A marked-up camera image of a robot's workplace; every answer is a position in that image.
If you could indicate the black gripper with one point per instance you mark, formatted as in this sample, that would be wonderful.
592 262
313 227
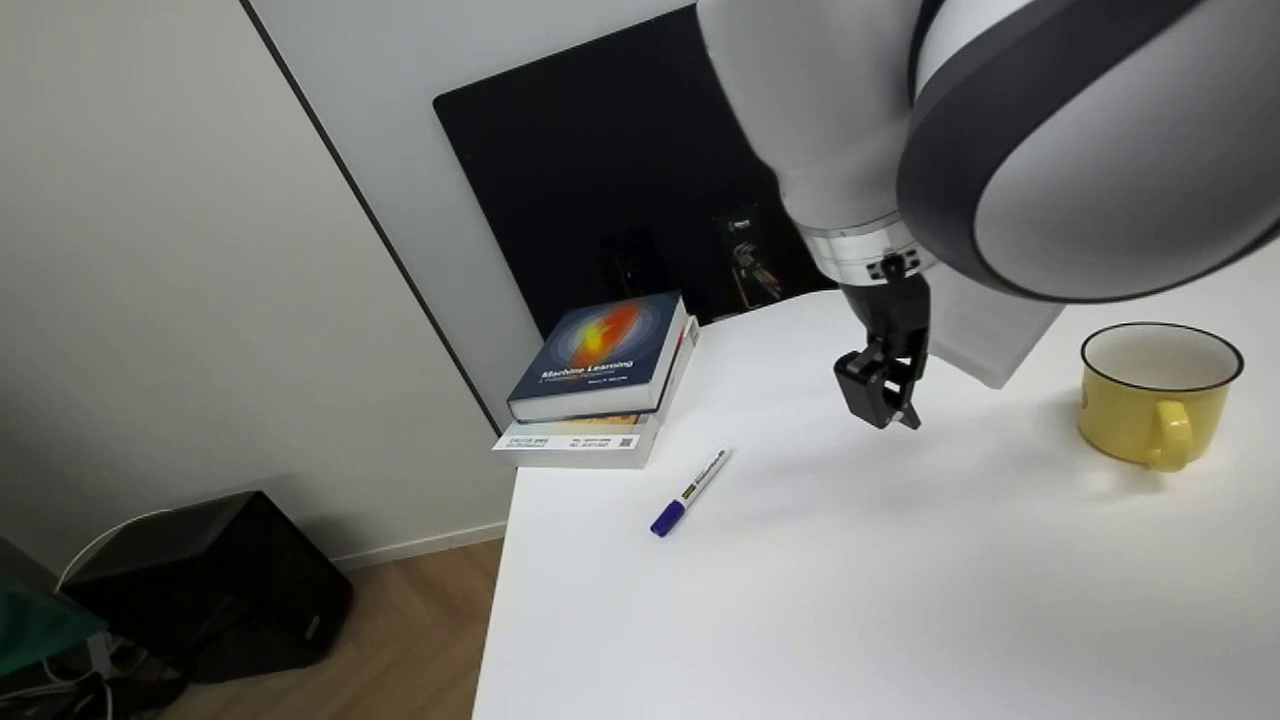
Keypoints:
889 309

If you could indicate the blue capped white marker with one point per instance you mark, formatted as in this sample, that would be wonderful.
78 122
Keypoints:
690 492

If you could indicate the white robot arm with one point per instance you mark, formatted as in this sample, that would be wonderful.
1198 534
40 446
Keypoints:
932 122

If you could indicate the yellow enamel cup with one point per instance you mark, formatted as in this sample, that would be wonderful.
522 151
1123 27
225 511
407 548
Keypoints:
1145 422

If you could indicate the small silver metal connector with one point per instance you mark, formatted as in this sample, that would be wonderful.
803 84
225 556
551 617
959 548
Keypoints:
748 267

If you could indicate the dark blue book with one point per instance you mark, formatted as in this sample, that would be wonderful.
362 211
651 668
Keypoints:
600 351

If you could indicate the white book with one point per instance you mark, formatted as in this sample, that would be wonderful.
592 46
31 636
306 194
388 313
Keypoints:
585 436

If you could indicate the black flat panel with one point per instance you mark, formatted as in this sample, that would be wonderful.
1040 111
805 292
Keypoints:
600 175

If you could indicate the black box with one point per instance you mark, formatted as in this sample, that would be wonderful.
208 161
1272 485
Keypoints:
213 586

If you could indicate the green object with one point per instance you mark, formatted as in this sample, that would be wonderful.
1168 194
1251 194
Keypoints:
40 635

